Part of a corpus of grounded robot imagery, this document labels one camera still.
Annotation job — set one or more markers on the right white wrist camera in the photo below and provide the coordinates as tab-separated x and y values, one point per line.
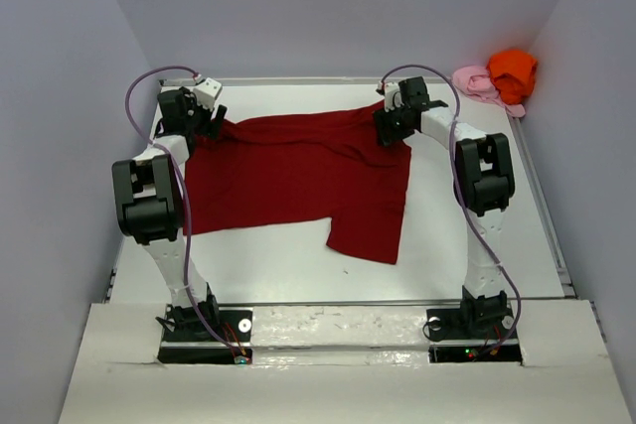
390	91

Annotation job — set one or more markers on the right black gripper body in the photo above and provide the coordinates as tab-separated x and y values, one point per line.
396	124

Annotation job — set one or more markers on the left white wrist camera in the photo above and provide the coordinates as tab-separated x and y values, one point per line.
207	91

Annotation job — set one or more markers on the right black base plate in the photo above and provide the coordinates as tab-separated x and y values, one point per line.
450	341

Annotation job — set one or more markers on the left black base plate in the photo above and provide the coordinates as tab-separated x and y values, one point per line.
233	334

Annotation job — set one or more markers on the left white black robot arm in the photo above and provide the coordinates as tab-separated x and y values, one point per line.
153	207

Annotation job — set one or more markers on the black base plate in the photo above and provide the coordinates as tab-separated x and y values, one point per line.
233	334
450	341

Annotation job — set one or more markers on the dark red t shirt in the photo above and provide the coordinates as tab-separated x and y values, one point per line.
301	167

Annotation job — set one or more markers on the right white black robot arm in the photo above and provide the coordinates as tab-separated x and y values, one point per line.
483	185

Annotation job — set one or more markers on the pink t shirt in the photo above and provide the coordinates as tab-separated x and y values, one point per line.
475	83

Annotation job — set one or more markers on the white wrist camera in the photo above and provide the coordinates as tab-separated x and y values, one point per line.
207	91
390	91

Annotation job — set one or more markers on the orange t shirt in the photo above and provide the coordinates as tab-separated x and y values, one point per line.
513	73

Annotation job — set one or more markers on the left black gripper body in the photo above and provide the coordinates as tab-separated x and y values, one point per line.
197	117

